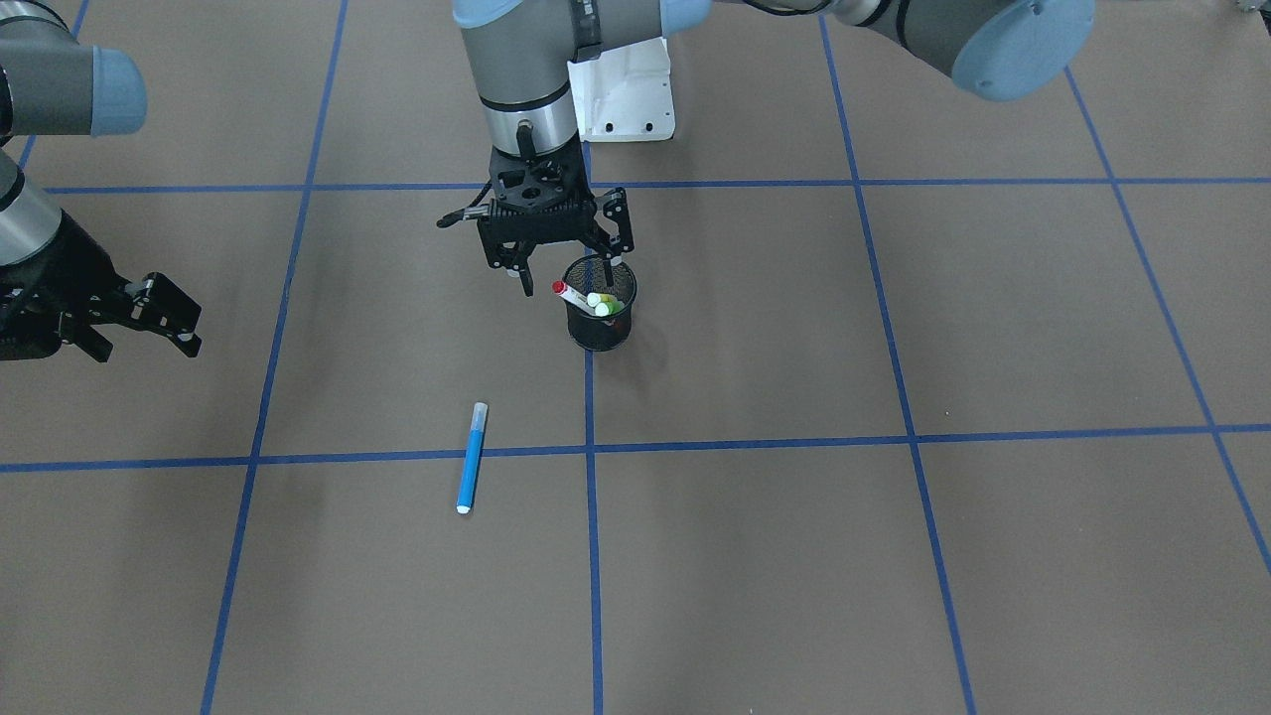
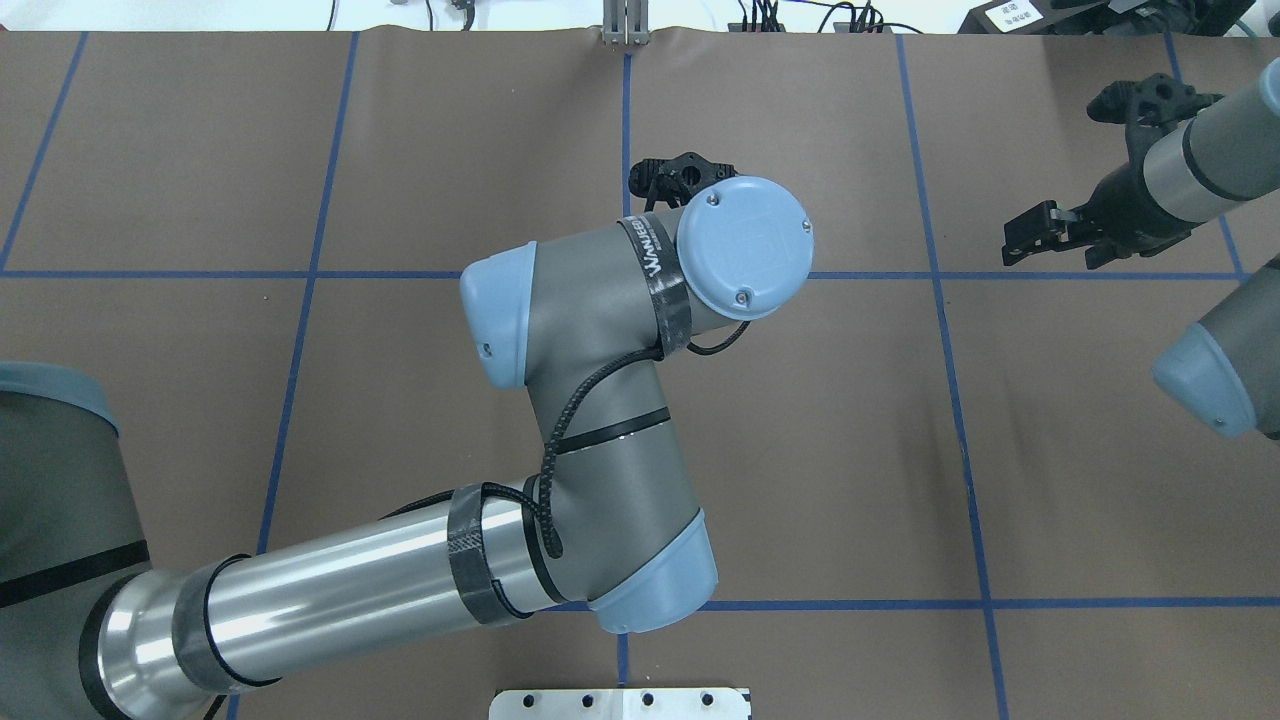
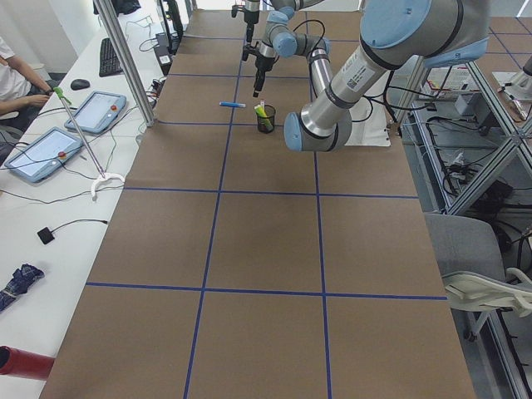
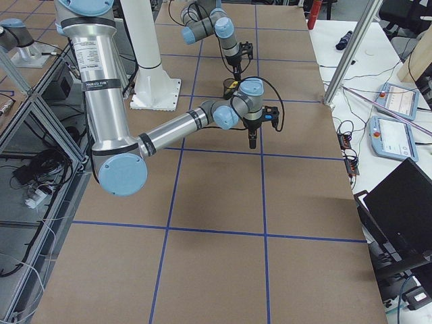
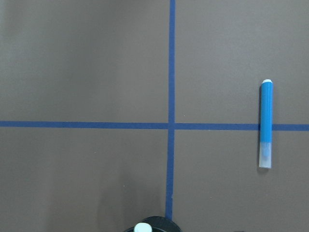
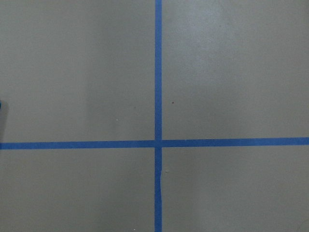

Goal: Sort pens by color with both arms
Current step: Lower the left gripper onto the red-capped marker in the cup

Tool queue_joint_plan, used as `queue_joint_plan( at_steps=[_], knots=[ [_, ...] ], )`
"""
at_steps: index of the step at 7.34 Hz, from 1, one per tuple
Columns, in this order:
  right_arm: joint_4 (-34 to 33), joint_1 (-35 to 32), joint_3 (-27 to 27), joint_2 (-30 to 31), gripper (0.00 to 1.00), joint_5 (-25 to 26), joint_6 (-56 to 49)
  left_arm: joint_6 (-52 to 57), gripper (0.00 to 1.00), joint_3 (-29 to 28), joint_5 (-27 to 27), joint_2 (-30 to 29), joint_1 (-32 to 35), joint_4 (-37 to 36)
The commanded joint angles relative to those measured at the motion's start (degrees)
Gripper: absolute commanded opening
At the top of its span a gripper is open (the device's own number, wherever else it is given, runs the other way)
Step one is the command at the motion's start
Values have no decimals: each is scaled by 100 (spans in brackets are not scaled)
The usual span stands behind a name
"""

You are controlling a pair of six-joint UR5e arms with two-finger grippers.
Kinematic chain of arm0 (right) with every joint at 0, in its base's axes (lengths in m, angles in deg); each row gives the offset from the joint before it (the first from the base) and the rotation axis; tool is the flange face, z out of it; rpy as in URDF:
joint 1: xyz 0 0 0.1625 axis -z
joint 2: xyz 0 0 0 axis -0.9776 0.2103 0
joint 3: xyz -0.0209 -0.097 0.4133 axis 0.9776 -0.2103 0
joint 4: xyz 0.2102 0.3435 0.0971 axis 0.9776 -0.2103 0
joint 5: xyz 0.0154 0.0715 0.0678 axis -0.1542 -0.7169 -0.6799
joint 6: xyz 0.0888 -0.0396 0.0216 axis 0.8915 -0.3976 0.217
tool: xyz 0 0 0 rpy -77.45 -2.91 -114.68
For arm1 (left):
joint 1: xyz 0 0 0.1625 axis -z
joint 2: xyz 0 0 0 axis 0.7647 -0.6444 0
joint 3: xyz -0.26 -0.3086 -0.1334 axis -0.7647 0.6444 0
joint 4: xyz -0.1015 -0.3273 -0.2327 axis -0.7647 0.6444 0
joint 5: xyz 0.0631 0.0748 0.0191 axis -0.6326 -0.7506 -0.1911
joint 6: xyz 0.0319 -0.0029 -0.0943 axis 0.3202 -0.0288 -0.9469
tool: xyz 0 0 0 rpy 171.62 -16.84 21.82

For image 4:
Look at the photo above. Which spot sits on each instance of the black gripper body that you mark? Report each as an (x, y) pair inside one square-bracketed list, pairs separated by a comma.
[(252, 125), (234, 62)]

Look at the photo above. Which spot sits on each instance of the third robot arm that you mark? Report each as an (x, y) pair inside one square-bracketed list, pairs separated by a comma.
[(15, 35)]

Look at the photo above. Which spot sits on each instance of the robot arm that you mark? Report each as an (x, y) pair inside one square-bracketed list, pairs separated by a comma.
[(120, 151), (205, 18)]

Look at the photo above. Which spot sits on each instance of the yellow marker pen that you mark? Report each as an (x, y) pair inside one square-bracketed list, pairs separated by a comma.
[(232, 87)]

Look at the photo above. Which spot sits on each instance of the black mesh pen cup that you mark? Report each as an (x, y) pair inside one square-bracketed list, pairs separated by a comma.
[(226, 83)]

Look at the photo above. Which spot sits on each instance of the red fire extinguisher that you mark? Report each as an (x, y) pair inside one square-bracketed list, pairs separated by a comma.
[(313, 14)]

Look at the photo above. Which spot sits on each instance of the teach pendant lower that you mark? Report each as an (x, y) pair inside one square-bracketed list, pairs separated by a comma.
[(392, 139)]

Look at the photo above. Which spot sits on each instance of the teach pendant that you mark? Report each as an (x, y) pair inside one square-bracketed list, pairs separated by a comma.
[(401, 100), (392, 139)]

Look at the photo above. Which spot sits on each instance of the teach pendant upper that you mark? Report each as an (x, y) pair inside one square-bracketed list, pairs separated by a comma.
[(401, 100)]

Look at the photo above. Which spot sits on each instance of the black laptop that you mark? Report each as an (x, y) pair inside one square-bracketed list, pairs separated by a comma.
[(398, 210)]

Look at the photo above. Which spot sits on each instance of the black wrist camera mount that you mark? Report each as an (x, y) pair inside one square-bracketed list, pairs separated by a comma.
[(246, 49)]

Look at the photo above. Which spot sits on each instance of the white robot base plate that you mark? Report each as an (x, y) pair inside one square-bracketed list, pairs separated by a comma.
[(156, 95)]

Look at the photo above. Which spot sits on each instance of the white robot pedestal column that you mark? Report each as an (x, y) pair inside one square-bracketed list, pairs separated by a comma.
[(139, 20)]

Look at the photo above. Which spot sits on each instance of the aluminium frame post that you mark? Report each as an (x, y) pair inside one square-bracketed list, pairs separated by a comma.
[(359, 33)]

